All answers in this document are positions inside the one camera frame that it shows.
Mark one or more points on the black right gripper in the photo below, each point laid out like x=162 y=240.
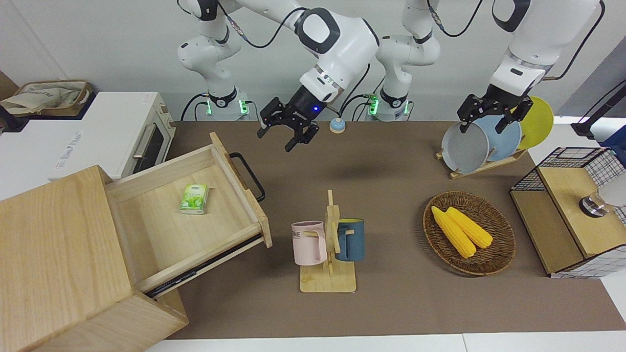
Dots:
x=305 y=107

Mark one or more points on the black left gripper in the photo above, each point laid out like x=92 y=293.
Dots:
x=501 y=100

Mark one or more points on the light wooden drawer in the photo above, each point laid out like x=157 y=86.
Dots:
x=161 y=230

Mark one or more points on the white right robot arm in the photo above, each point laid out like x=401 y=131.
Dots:
x=342 y=44

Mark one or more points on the light blue plate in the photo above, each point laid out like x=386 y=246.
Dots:
x=503 y=144

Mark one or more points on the grey plate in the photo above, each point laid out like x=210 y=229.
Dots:
x=464 y=149

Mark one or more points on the yellow plate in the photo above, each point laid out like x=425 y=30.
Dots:
x=538 y=124

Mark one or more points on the small blue round knob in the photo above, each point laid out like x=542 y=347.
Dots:
x=337 y=127

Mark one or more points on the wooden plate rack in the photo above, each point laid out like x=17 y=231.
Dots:
x=489 y=167

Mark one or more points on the yellow corn cob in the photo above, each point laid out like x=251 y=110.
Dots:
x=455 y=234
x=472 y=230

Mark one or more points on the green tissue pack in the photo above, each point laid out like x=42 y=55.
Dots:
x=194 y=199

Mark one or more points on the pink mug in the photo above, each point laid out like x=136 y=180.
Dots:
x=305 y=249

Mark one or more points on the blue plastic object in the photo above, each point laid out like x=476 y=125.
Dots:
x=617 y=139

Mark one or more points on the dark blue mug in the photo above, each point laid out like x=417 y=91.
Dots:
x=354 y=242

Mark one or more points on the round wicker basket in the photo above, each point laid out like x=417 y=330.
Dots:
x=494 y=254

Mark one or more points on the wooden mug tree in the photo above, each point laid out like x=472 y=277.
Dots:
x=325 y=283

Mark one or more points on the white toaster oven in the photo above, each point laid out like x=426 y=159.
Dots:
x=112 y=127

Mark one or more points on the beige tote bag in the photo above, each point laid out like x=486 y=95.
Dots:
x=44 y=95

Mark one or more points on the light wooden cabinet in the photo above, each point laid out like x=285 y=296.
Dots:
x=49 y=254

